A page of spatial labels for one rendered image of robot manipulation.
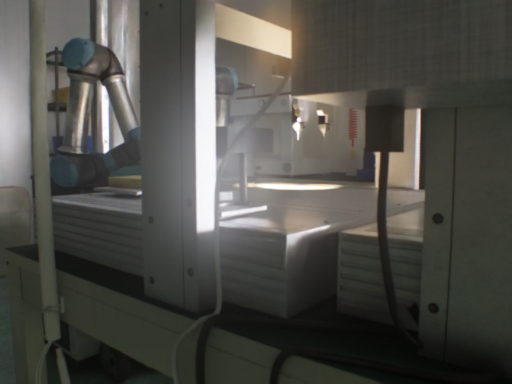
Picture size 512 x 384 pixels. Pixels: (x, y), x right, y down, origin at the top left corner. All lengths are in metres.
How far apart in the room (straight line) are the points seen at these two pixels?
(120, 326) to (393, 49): 0.53
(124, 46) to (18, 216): 2.01
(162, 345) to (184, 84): 0.33
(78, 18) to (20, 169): 1.52
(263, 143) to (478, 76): 0.40
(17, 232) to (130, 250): 3.14
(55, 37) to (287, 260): 4.09
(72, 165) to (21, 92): 2.60
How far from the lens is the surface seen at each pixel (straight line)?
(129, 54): 2.18
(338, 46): 0.31
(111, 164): 1.60
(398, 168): 1.18
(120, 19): 2.20
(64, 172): 1.68
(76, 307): 0.78
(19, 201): 3.78
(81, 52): 1.66
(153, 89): 0.58
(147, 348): 0.63
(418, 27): 0.29
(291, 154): 3.53
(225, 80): 2.08
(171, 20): 0.57
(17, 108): 4.20
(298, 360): 0.45
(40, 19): 0.81
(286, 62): 1.04
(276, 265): 0.50
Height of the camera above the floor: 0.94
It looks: 5 degrees down
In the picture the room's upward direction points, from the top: straight up
